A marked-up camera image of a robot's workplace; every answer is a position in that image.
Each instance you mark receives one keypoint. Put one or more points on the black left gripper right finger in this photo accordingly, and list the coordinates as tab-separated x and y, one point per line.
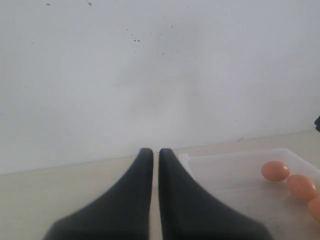
189	212

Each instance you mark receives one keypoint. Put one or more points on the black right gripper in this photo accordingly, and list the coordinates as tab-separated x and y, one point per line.
317	124

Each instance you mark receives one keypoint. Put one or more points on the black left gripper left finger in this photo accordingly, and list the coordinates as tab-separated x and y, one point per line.
121	213

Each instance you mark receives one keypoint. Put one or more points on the brown egg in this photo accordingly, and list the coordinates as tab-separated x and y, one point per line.
313	207
275	171
302	187

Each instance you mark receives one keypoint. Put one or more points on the clear plastic tray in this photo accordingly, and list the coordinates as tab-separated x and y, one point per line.
236	180

